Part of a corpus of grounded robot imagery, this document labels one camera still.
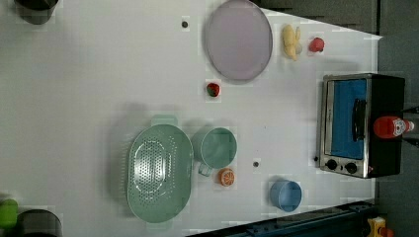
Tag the red ketchup bottle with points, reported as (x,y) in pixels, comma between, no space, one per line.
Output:
(390,127)

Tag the black toaster oven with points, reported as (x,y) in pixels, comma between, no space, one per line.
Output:
(349,107)

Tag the green mug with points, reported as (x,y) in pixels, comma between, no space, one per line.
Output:
(214,148)

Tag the small toy strawberry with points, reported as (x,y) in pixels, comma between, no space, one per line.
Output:
(213,89)

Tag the toy orange half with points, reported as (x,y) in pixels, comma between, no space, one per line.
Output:
(226,177)

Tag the green oval colander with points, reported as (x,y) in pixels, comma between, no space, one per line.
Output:
(159,171)

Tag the purple round plate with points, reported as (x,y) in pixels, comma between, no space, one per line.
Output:
(239,40)

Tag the blue bowl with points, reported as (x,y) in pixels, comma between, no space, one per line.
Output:
(286,195)

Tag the peeled toy banana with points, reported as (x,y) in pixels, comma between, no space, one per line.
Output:
(291,37)

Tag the large toy strawberry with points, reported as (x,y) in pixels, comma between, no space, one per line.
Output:
(316,45)

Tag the green bottle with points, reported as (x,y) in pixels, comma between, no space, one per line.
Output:
(8,213)

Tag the black cylinder post near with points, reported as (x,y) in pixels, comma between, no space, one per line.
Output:
(39,223)

